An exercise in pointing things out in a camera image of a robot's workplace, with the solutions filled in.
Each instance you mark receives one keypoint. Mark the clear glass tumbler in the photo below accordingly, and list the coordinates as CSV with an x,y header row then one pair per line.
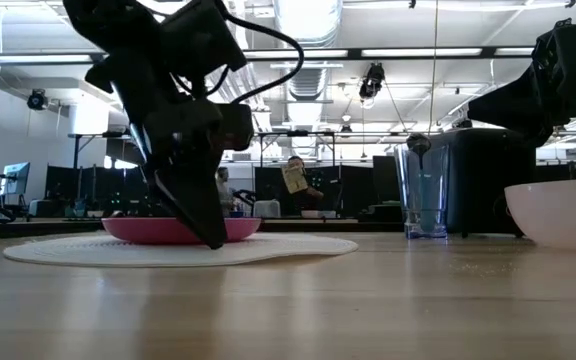
x,y
408,200

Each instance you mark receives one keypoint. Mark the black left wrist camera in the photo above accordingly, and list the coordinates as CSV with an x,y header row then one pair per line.
x,y
203,40

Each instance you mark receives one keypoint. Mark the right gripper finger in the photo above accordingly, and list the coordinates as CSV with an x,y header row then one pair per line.
x,y
513,107

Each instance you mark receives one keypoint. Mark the pale pink bowl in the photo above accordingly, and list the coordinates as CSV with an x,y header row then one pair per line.
x,y
558,215

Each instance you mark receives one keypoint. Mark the pink plastic plate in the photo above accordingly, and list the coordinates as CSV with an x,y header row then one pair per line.
x,y
133,230

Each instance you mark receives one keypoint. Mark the black partition screen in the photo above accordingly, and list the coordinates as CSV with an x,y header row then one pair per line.
x,y
68,190

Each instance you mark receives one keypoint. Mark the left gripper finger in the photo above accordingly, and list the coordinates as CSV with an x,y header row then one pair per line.
x,y
198,200
168,187

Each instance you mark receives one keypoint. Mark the black overhead beam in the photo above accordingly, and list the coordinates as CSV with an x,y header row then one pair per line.
x,y
355,52

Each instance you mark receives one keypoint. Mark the grey chair back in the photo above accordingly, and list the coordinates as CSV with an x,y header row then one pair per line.
x,y
266,209

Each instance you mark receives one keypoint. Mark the black toaster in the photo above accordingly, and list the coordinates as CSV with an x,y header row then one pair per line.
x,y
483,185

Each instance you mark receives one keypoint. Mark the person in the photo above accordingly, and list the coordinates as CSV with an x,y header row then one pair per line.
x,y
313,197
224,192

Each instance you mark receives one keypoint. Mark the black hanging ceiling camera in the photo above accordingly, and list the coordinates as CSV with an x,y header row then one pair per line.
x,y
372,80

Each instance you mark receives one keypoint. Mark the computer monitor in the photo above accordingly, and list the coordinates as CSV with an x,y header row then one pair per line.
x,y
18,177

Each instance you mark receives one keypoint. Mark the small black ceiling fixture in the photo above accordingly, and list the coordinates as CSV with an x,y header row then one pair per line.
x,y
463,123

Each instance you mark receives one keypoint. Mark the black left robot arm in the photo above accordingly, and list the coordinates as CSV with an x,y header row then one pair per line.
x,y
118,30

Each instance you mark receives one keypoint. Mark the yellow paper sheet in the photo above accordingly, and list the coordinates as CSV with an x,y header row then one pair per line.
x,y
294,180

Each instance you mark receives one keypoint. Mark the black ceiling spotlight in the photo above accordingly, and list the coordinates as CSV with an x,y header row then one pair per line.
x,y
37,100

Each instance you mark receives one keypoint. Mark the white round woven placemat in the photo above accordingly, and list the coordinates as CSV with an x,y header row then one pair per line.
x,y
278,250

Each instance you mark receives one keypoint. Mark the silver ceiling duct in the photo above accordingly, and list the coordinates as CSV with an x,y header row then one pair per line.
x,y
308,80

